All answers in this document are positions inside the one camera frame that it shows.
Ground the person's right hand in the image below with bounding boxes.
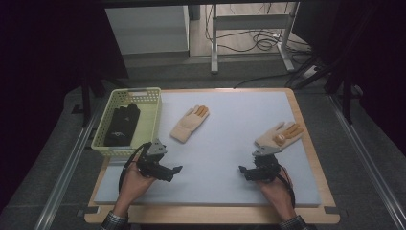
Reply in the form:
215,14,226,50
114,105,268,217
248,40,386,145
256,166,297,222

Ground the pale green plastic basket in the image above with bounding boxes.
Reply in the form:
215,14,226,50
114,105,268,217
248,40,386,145
90,86,163,158

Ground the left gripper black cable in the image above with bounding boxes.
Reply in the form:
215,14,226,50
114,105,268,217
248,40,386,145
118,142,151,194

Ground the white metal desk frame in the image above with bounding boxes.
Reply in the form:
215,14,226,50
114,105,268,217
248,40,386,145
210,2,300,75

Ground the metal floor rail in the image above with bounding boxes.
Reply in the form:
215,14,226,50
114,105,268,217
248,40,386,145
327,94,406,230
33,99,106,230

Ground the white foam mat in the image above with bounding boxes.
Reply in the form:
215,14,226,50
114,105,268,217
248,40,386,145
94,90,322,208

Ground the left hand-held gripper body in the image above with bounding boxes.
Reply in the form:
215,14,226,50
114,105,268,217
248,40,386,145
136,138,170,184

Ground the grey cabinet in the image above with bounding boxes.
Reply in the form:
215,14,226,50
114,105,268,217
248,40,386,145
104,5,191,59

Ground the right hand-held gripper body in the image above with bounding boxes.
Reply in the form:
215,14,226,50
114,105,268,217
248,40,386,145
247,145,284,184

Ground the black tripod stand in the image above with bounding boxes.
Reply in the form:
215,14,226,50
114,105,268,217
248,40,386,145
284,52,356,126

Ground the person's left hand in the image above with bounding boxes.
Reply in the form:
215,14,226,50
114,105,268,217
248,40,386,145
112,155,158,219

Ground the beige glove with round tag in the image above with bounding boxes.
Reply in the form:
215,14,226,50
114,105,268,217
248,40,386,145
254,121,305,151

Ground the black stand post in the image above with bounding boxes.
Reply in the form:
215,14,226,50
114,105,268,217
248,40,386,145
80,75,94,128

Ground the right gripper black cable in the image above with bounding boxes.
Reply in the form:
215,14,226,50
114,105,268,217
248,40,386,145
276,164,297,209

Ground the tangle of black floor cables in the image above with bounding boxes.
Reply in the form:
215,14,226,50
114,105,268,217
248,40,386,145
205,3,312,55

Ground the long black floor cable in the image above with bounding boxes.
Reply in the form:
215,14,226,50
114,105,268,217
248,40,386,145
233,72,290,89

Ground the white power strip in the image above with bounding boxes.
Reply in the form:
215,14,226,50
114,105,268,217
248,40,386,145
301,64,319,80

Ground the beige glove with orange fingertips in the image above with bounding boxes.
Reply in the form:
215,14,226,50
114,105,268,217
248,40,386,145
169,104,211,144

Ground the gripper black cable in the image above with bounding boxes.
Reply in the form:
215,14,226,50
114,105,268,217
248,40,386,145
118,142,151,194
276,164,297,209

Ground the black glove with white logo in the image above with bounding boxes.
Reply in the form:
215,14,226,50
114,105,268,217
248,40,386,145
103,106,138,148

